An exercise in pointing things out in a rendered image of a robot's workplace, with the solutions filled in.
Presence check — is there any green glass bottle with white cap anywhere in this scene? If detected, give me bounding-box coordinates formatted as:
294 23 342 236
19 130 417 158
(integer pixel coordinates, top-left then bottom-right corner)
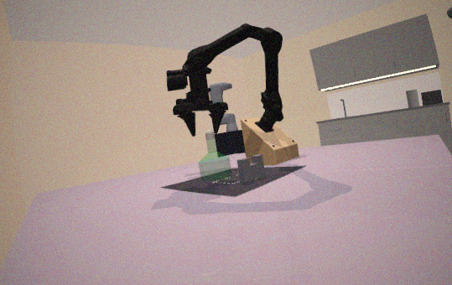
198 130 232 181

